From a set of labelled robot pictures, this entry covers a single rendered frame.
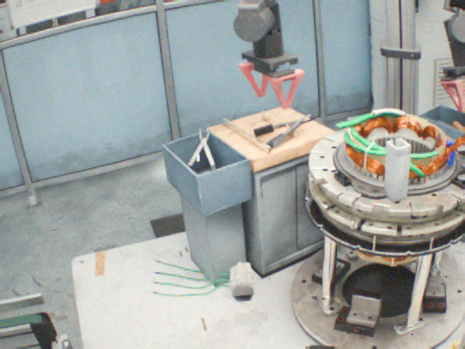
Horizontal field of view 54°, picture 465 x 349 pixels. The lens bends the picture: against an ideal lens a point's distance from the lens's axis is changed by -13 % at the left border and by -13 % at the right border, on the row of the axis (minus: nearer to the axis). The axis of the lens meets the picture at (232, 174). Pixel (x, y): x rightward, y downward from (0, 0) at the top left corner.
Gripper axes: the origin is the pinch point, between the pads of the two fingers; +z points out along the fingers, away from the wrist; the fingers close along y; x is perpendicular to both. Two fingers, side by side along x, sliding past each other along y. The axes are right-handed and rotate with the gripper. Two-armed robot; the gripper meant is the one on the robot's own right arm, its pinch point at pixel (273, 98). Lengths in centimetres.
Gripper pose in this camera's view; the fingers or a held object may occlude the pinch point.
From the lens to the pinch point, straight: 99.2
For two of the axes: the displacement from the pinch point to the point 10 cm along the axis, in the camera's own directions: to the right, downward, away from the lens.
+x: 8.6, -3.3, 3.9
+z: 1.1, 8.6, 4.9
